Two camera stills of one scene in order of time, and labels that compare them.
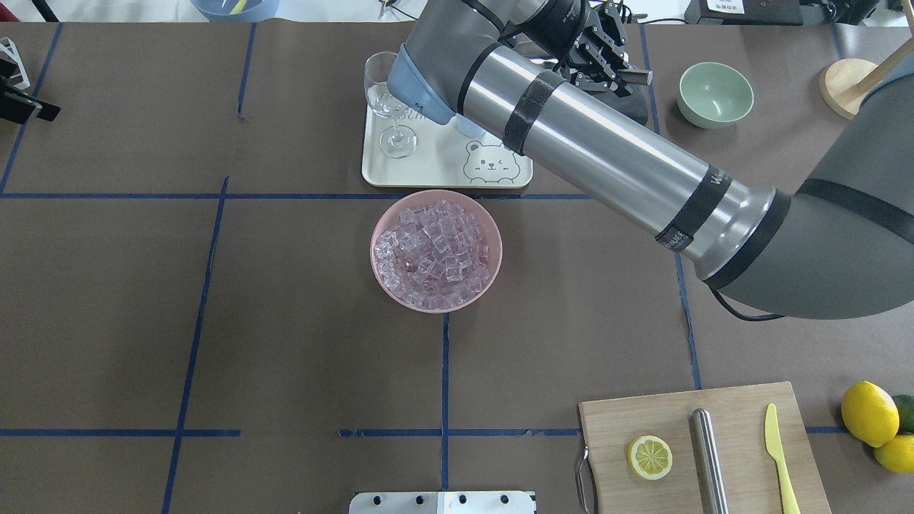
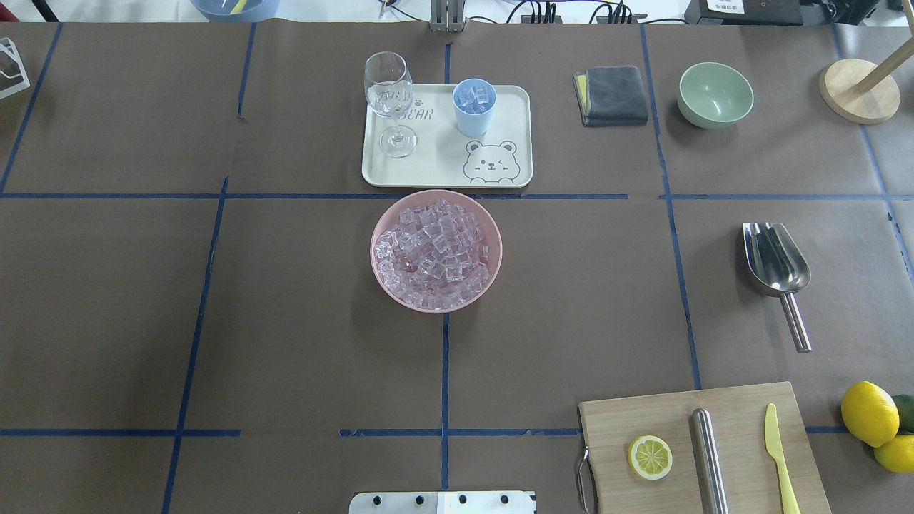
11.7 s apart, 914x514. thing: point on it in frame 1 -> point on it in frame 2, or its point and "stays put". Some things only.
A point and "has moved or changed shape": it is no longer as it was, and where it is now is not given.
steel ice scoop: x=641 y=77 has moved or changed shape
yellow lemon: x=870 y=413 stays put
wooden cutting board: x=751 y=482 stays put
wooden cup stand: x=843 y=82 stays put
